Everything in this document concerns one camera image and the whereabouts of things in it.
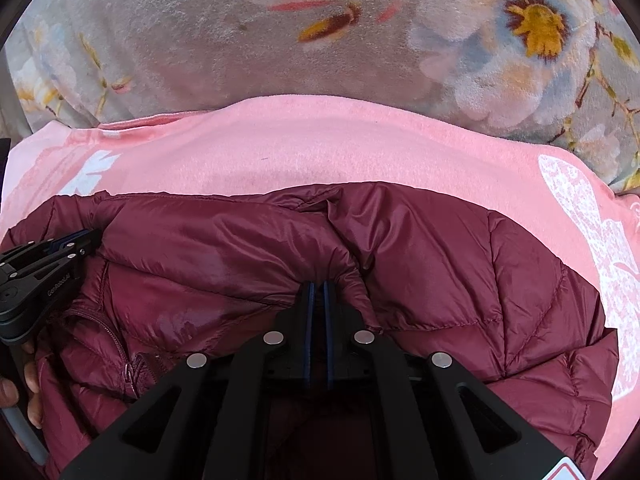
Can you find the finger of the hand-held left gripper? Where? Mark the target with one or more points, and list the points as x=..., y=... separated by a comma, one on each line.
x=75, y=236
x=70, y=254

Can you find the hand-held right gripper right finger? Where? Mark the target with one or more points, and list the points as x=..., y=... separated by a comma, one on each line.
x=328, y=310

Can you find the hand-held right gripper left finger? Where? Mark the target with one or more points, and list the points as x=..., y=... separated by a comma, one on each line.
x=311, y=310

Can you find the maroon puffer jacket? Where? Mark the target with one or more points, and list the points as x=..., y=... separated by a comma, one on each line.
x=425, y=270

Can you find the person's left hand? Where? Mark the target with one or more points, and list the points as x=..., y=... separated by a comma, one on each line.
x=32, y=370

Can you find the black object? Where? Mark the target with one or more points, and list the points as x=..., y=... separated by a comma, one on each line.
x=4, y=165

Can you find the pink printed blanket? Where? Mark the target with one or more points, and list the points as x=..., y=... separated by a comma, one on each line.
x=325, y=145

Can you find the grey floral blanket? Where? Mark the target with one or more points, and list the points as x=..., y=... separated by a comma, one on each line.
x=200, y=35

